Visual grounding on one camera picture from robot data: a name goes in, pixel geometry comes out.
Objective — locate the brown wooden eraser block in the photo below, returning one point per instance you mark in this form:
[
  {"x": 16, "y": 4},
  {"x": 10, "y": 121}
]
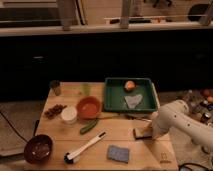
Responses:
[{"x": 142, "y": 133}]

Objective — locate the dark purple bowl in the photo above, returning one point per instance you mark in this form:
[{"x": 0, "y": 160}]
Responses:
[{"x": 38, "y": 149}]

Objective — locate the orange fruit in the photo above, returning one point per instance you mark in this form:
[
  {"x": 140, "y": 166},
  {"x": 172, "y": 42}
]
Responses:
[{"x": 129, "y": 86}]

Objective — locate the brown grapes bunch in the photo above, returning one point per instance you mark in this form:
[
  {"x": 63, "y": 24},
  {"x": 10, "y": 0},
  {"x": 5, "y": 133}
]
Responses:
[{"x": 54, "y": 111}]

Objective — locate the grey crumpled cloth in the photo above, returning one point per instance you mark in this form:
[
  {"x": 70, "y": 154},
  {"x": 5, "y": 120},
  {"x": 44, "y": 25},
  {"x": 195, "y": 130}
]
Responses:
[{"x": 133, "y": 101}]

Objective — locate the green cucumber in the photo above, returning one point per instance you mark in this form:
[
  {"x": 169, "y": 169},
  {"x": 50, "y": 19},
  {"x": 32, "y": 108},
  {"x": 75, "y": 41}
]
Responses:
[{"x": 88, "y": 127}]

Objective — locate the blue sponge cloth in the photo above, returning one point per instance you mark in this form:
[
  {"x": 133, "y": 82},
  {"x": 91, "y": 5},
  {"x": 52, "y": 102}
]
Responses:
[{"x": 118, "y": 153}]

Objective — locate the white black dish brush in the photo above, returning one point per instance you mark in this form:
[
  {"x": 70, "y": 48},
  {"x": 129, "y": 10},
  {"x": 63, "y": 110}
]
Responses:
[{"x": 71, "y": 156}]

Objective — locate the dark metal cup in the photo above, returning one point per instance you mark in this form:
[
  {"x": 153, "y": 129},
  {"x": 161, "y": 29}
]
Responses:
[{"x": 56, "y": 87}]

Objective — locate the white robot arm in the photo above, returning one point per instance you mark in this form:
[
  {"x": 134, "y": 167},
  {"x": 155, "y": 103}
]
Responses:
[{"x": 175, "y": 114}]

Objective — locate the white cup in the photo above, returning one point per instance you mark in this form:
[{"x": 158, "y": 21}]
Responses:
[{"x": 69, "y": 115}]

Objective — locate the orange bowl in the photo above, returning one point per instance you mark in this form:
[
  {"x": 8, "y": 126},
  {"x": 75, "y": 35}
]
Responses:
[{"x": 88, "y": 107}]

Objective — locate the green plastic tray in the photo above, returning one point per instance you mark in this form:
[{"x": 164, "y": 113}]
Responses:
[{"x": 129, "y": 95}]

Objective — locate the pale green cup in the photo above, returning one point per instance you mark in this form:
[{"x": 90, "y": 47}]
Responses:
[{"x": 85, "y": 89}]

